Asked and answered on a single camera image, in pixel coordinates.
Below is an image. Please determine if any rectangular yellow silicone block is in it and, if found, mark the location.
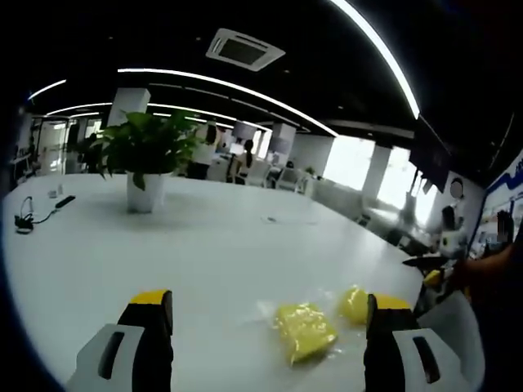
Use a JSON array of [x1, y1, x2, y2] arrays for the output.
[[257, 300, 348, 368]]

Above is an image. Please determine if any ceiling air conditioner vent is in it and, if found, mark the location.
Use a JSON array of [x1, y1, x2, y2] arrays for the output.
[[204, 27, 287, 73]]

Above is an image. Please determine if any long curved ceiling light strip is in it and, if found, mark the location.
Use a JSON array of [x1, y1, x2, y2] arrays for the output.
[[117, 68, 339, 138]]

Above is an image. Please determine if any person's dark top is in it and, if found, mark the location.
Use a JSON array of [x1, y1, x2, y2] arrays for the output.
[[465, 281, 523, 392]]

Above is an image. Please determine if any black cable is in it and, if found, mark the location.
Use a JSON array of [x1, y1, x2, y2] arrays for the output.
[[13, 195, 58, 235]]

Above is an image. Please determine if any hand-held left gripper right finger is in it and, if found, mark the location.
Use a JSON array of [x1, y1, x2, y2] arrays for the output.
[[362, 292, 457, 392]]

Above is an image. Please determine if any potted green plant white pot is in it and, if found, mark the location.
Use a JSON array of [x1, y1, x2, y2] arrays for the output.
[[80, 109, 206, 215]]

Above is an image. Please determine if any blue white wall board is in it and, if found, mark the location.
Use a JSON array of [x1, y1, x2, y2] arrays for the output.
[[469, 149, 523, 256]]

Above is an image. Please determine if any hanging dark screen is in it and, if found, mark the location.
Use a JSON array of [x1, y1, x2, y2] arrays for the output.
[[409, 121, 451, 194]]

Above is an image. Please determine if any round yellow silicone block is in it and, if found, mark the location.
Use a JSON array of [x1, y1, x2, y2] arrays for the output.
[[326, 285, 371, 327]]

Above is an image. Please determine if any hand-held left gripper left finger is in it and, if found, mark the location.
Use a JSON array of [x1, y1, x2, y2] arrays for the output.
[[66, 287, 176, 392]]

